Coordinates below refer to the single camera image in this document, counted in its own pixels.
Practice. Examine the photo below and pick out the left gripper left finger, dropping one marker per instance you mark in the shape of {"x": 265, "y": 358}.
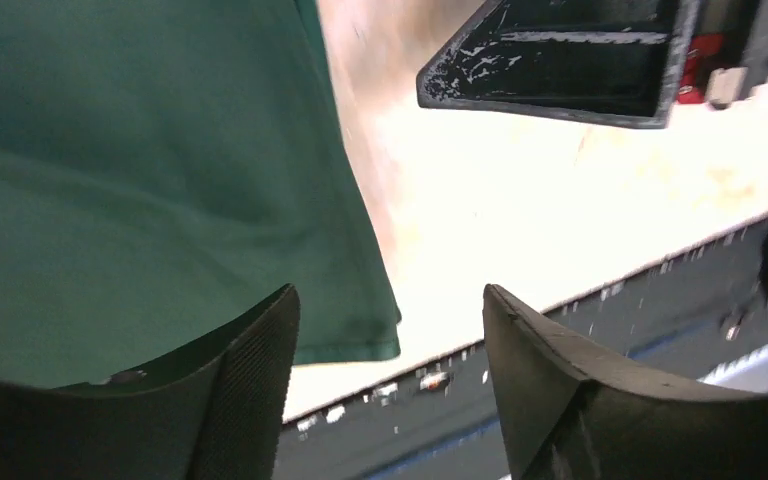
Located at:
{"x": 210, "y": 409}

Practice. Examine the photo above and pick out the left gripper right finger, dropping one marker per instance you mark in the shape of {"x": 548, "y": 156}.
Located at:
{"x": 572, "y": 409}

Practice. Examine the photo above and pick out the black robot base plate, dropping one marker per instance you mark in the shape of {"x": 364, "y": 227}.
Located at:
{"x": 685, "y": 316}

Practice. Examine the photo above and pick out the dark green cloth napkin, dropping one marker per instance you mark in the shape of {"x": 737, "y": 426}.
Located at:
{"x": 165, "y": 166}

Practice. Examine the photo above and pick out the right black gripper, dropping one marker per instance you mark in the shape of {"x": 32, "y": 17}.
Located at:
{"x": 604, "y": 62}

